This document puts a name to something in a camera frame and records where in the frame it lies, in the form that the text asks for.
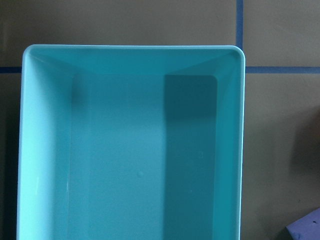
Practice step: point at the teal plastic bin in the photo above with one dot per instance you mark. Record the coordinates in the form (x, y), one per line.
(131, 142)

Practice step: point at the purple foam block left side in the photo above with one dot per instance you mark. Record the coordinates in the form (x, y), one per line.
(307, 227)

